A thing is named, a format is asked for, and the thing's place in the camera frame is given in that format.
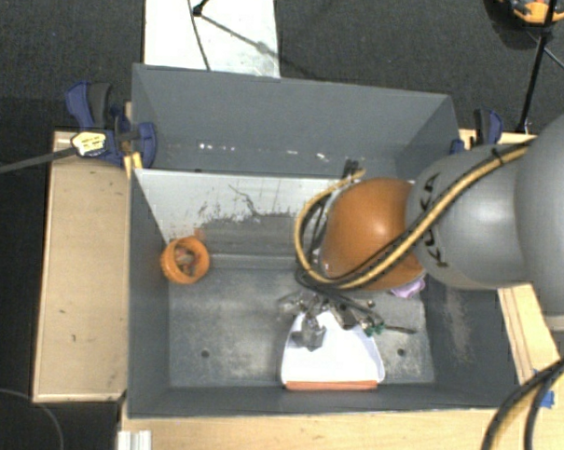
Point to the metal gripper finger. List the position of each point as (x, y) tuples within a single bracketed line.
[(293, 304), (309, 335)]

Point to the grey metal bin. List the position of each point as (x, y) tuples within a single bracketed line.
[(240, 320)]

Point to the orange cup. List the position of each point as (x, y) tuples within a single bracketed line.
[(170, 263)]

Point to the pale wood board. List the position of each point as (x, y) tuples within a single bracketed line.
[(84, 276)]

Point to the pale purple cloth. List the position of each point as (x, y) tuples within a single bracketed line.
[(412, 288)]

